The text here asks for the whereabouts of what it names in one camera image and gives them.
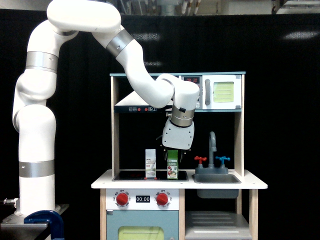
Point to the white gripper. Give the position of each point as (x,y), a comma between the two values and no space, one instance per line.
(176,137)

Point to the green juice carton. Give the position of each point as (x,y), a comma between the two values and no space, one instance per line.
(172,164)

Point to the grey toy sink basin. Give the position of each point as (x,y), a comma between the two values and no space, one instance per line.
(217,179)

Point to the white milk carton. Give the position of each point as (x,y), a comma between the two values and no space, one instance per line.
(150,163)

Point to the grey toy faucet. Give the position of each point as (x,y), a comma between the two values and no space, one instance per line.
(211,169)

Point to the right red stove knob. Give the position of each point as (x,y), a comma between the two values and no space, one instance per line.
(162,199)

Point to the red stove knob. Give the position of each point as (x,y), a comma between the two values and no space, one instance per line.
(162,199)
(122,199)

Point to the black timer display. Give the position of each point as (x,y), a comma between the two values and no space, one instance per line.
(142,198)

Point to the black toy stovetop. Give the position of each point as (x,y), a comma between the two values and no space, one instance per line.
(139,175)

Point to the silver range hood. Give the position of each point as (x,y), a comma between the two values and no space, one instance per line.
(133,103)

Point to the left red stove knob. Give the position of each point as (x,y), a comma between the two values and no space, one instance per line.
(122,199)

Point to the white toy microwave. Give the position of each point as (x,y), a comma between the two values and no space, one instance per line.
(221,92)

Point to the grey lower shelf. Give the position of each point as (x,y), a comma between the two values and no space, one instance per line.
(216,225)

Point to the teal toy oven door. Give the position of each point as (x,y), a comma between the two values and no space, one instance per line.
(142,224)

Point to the blue clamp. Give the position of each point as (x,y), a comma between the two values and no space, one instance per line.
(50,217)

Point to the red tap handle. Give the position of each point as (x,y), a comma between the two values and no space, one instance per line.
(200,161)

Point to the blue tap handle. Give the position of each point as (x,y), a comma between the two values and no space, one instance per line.
(222,160)

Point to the wooden toy kitchen frame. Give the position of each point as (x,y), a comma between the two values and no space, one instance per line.
(133,133)

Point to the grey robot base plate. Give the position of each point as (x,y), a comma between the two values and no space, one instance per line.
(13,227)

